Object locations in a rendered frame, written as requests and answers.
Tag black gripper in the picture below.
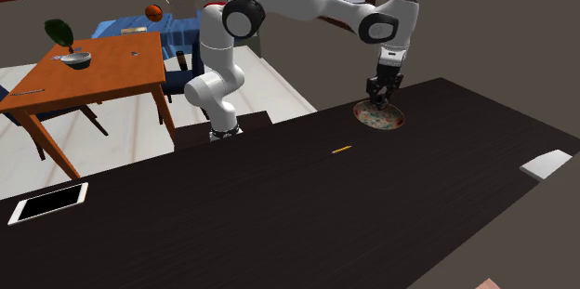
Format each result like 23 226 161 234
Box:
365 62 404 111

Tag floral patterned plate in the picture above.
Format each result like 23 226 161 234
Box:
352 99 406 132

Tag dark robot stand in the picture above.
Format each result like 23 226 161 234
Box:
173 111 274 151

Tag dark wooden table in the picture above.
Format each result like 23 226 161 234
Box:
0 77 580 289

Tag white flat block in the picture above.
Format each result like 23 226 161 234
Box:
519 149 573 182

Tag dark blue chair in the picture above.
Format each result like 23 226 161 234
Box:
161 39 206 104
0 84 111 163

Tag blue bed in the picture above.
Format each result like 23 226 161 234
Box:
91 0 262 60

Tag orange wooden table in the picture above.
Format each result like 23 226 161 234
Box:
0 18 178 181

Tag white tablet with black screen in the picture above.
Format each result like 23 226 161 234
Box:
7 181 90 227

